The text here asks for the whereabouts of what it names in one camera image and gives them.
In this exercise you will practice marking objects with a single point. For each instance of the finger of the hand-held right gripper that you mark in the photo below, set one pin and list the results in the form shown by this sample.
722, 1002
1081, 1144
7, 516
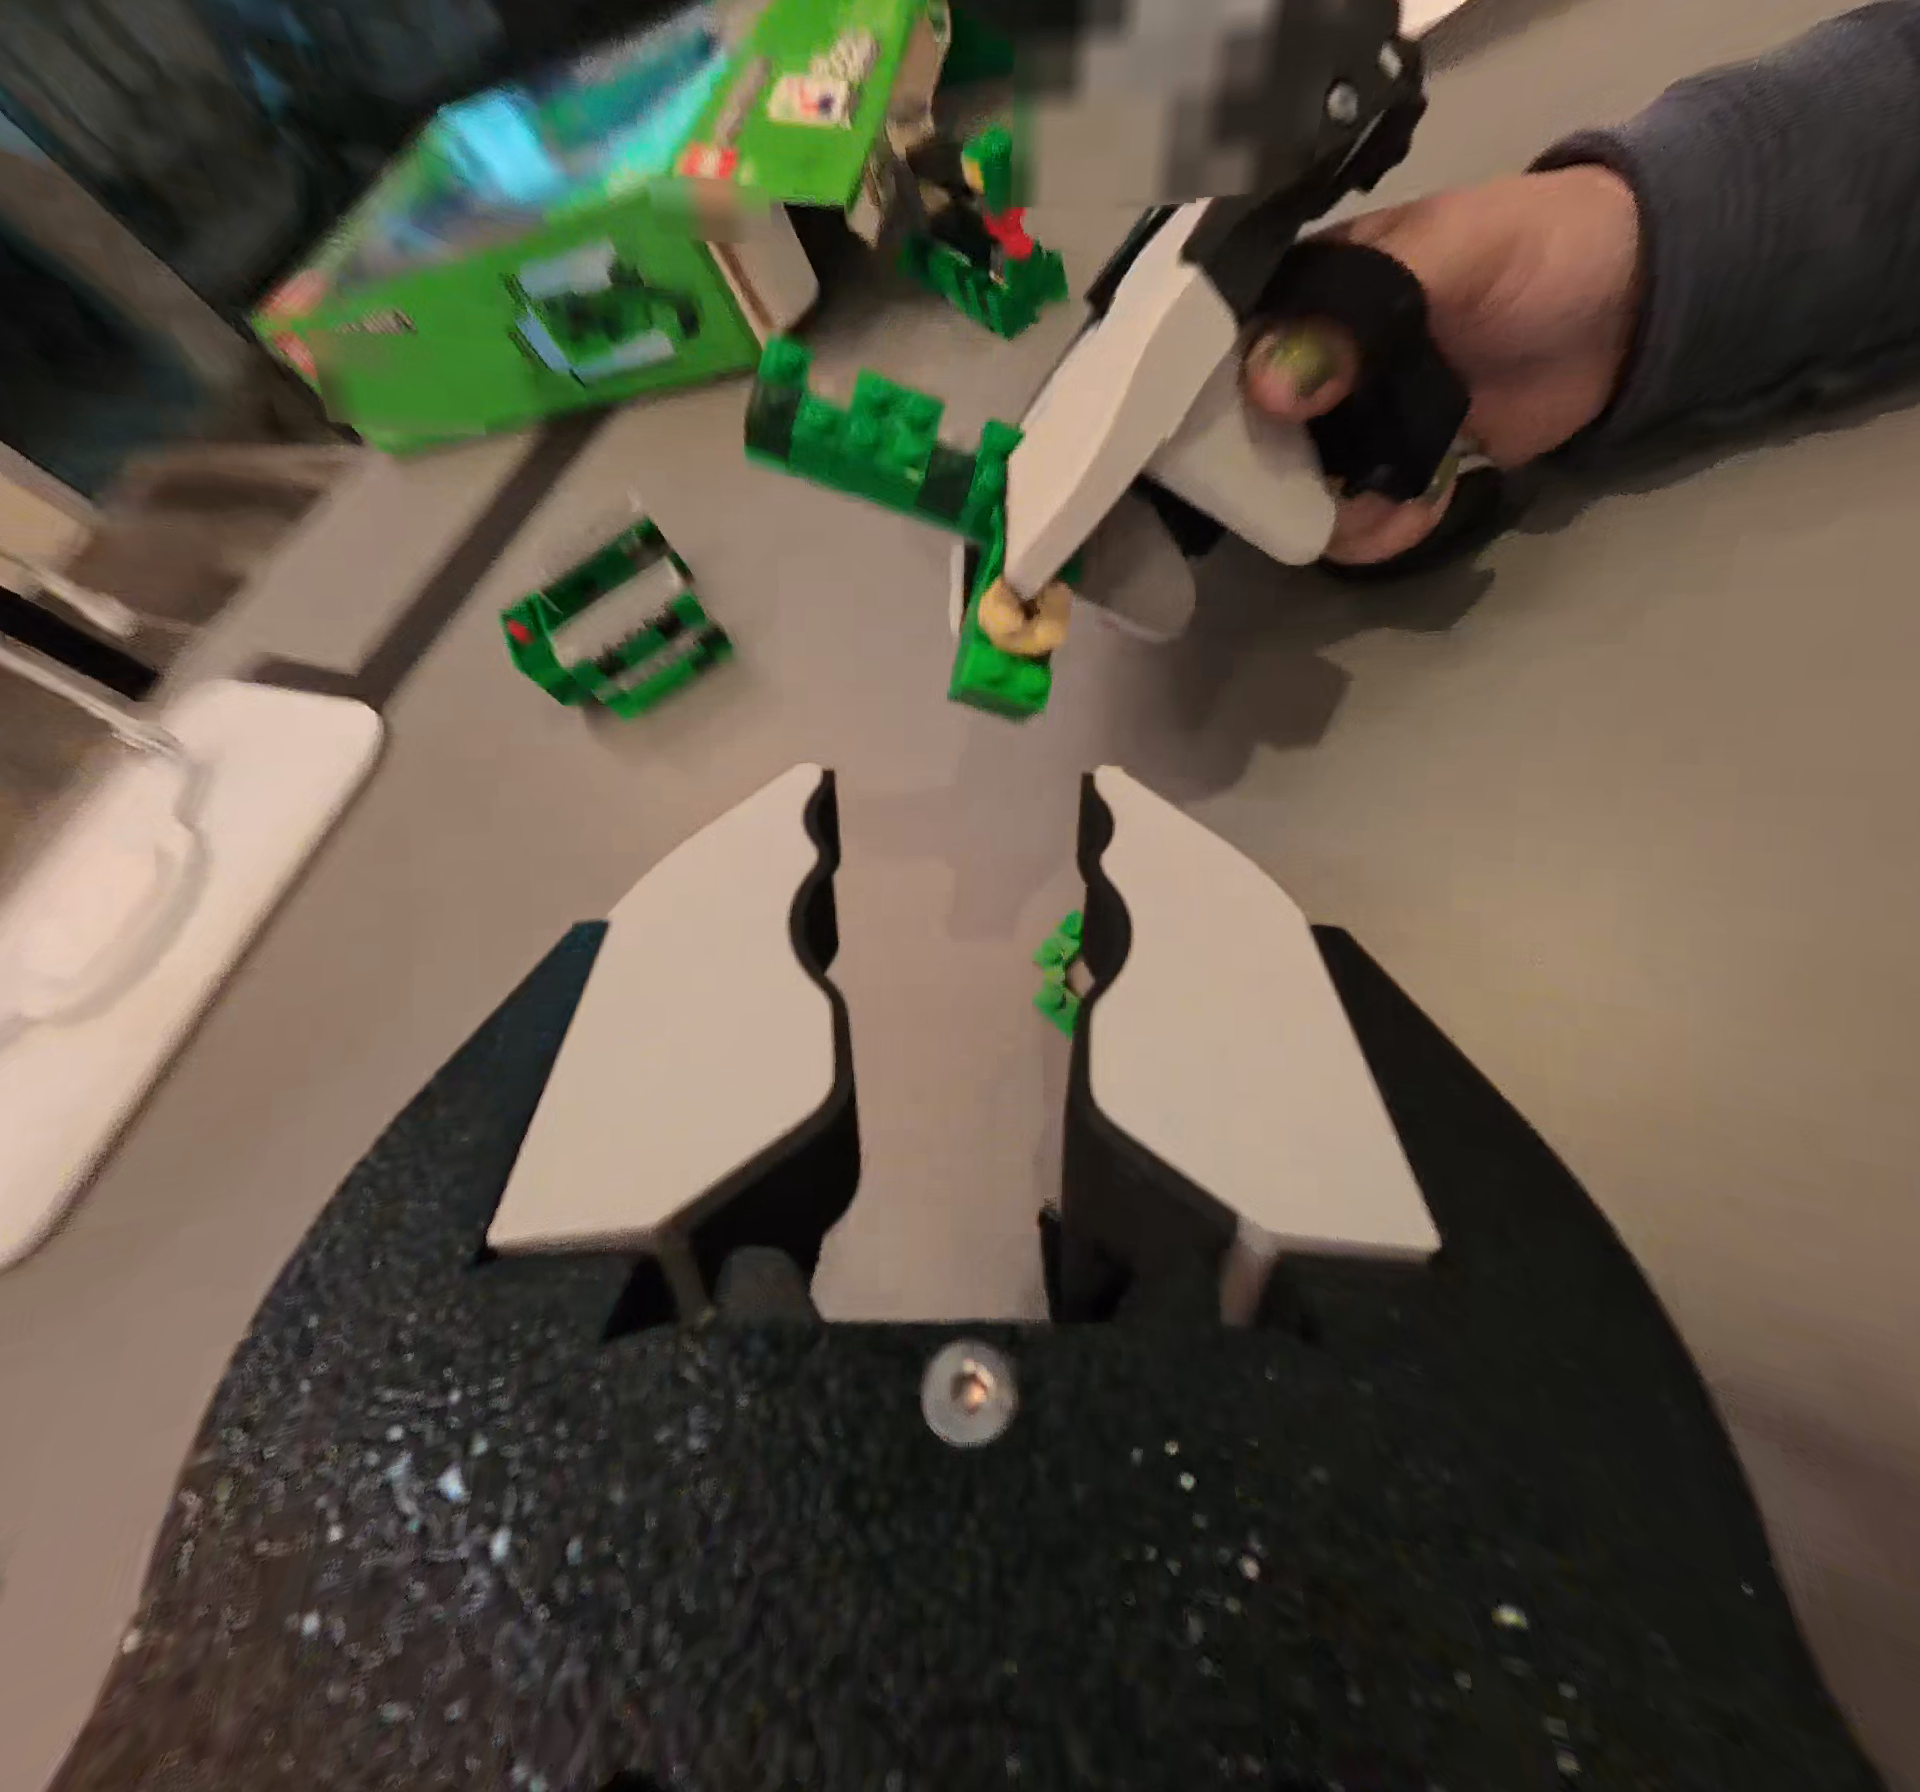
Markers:
1247, 486
1108, 426

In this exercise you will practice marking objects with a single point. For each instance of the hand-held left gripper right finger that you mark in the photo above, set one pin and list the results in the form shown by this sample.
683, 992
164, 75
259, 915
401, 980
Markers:
1247, 1073

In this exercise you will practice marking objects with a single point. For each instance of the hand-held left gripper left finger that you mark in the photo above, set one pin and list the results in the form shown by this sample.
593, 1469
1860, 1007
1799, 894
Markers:
675, 1073

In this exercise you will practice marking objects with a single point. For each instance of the green brick build tan stud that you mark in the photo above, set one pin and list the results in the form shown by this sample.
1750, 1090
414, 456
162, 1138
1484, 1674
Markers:
998, 666

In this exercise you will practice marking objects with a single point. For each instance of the green grey brick frame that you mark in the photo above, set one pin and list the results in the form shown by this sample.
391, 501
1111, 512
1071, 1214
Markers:
548, 644

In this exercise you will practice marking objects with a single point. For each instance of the grey desk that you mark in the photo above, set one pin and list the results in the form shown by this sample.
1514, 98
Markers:
1575, 845

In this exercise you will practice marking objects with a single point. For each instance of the person's right hand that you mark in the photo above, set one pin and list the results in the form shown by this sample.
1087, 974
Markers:
1514, 304

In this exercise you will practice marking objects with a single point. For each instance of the green brick build red piece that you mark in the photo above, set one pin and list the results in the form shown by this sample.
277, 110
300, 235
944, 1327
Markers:
984, 275

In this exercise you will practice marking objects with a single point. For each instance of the small green studded brick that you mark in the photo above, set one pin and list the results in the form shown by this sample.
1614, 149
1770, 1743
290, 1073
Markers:
1063, 966

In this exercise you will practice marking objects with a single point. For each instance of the white monitor base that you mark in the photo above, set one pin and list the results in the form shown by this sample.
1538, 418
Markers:
147, 921

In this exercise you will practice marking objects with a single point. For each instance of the green cardboard toy box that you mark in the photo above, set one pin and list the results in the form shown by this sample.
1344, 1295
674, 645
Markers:
495, 304

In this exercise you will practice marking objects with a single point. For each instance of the dark monitor screen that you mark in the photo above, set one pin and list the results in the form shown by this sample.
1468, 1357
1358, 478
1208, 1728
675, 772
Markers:
182, 96

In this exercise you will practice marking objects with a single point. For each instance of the green stepped brick wall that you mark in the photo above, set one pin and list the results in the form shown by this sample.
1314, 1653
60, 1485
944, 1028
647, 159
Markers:
870, 434

